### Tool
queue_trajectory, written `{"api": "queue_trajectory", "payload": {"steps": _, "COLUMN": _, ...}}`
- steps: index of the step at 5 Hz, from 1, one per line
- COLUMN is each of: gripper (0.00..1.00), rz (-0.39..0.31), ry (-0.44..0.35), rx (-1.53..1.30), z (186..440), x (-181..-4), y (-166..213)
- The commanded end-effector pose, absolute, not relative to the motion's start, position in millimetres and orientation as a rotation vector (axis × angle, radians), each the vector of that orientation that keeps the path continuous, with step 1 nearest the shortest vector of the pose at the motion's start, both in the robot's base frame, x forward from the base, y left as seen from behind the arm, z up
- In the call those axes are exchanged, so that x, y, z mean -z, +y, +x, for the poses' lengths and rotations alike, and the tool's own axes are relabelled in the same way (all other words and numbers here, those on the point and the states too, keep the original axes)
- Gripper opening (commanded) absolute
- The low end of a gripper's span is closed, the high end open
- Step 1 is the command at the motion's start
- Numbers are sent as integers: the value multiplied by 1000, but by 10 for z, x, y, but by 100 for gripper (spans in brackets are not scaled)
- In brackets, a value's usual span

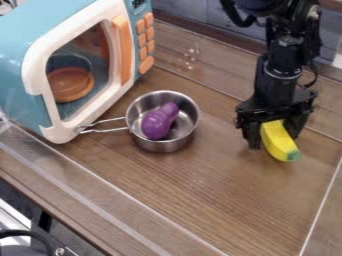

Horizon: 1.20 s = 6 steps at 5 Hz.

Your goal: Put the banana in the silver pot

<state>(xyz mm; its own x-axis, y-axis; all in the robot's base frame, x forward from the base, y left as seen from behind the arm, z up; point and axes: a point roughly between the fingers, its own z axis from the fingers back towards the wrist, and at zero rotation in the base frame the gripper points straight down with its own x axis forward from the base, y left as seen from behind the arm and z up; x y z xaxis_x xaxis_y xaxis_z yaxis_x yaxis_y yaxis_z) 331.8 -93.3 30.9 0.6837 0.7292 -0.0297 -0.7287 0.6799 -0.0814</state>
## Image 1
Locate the black cable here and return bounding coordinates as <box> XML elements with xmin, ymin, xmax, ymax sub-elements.
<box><xmin>0</xmin><ymin>229</ymin><xmax>54</xmax><ymax>256</ymax></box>

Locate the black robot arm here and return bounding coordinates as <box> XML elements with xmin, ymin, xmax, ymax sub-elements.
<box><xmin>219</xmin><ymin>0</ymin><xmax>322</xmax><ymax>149</ymax></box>

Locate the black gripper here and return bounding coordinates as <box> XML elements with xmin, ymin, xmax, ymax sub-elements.
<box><xmin>235</xmin><ymin>54</ymin><xmax>318</xmax><ymax>150</ymax></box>

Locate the blue toy microwave oven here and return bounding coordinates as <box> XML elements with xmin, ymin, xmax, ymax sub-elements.
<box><xmin>0</xmin><ymin>0</ymin><xmax>155</xmax><ymax>144</ymax></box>

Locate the yellow toy banana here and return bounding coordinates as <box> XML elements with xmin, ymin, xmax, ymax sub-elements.
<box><xmin>260</xmin><ymin>120</ymin><xmax>300</xmax><ymax>162</ymax></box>

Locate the purple toy eggplant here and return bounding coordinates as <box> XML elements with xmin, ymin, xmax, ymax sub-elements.
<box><xmin>141</xmin><ymin>102</ymin><xmax>179</xmax><ymax>140</ymax></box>

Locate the silver metal pot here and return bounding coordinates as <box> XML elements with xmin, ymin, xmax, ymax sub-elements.
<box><xmin>74</xmin><ymin>90</ymin><xmax>200</xmax><ymax>153</ymax></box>

